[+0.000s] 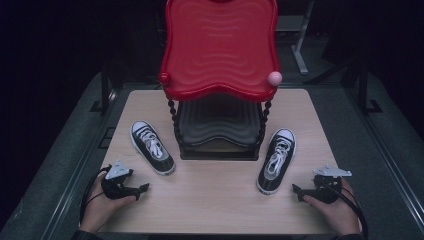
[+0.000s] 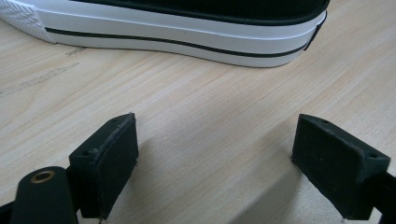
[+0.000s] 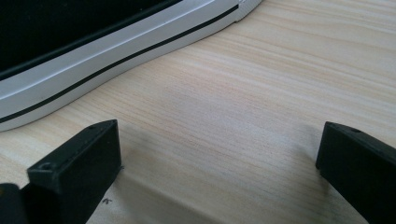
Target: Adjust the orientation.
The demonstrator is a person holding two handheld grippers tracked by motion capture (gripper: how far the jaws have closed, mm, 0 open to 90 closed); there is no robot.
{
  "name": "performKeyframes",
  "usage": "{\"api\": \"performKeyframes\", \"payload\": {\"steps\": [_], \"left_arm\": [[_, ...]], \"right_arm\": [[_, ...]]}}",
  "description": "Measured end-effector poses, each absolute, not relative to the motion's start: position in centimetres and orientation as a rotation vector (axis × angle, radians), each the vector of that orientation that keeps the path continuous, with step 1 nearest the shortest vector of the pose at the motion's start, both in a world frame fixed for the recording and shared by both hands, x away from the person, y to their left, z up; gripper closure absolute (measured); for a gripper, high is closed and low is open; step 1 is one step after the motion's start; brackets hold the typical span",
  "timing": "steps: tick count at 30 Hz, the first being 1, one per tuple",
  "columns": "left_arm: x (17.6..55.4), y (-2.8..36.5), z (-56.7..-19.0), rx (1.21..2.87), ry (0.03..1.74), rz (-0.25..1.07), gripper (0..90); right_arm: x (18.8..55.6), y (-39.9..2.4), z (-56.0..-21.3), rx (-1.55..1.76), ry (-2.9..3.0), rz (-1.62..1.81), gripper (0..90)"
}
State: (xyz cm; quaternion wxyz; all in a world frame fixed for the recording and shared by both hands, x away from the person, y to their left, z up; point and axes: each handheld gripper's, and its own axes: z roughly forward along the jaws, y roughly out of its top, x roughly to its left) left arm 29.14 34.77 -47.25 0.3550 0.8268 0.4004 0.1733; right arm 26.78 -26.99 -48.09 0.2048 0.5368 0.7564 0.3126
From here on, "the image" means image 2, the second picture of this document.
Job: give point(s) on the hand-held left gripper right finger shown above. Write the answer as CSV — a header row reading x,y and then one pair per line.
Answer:
x,y
336,168

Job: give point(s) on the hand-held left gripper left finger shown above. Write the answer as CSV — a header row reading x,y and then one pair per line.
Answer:
x,y
106,168

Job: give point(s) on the black canvas sneaker white sole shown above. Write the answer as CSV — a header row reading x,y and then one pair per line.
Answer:
x,y
186,40

